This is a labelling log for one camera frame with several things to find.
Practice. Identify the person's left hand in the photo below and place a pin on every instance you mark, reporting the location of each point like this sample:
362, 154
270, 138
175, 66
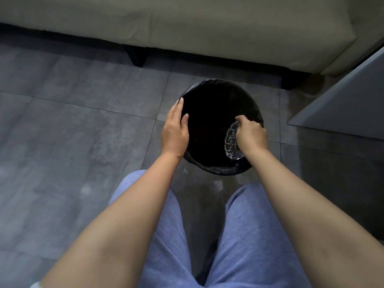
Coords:
174, 133

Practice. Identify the person's right hand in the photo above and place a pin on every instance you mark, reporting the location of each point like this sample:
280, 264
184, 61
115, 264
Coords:
252, 137

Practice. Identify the person's right fingers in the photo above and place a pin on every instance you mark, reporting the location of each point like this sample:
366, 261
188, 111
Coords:
241, 120

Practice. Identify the person's left thumb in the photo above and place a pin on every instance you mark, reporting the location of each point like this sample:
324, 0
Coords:
185, 124

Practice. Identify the clear cut glass ashtray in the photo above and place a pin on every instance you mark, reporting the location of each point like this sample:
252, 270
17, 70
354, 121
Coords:
231, 143

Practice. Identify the black trash bin with liner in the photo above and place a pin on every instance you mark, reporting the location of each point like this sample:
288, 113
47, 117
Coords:
210, 116

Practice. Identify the person's right forearm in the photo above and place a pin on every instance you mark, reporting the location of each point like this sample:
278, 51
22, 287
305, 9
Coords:
312, 215

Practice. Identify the person's left forearm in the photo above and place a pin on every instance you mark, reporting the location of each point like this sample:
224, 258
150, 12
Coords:
120, 224

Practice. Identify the black sofa leg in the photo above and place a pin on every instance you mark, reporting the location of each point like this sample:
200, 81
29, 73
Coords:
295, 80
136, 56

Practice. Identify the beige fabric sofa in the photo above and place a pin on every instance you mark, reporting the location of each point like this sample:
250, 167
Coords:
192, 26

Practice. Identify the grey cabinet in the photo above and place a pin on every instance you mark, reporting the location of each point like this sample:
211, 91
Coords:
345, 101

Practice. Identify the person's blue grey trousers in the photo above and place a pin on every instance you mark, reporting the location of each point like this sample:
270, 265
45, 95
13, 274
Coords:
240, 236

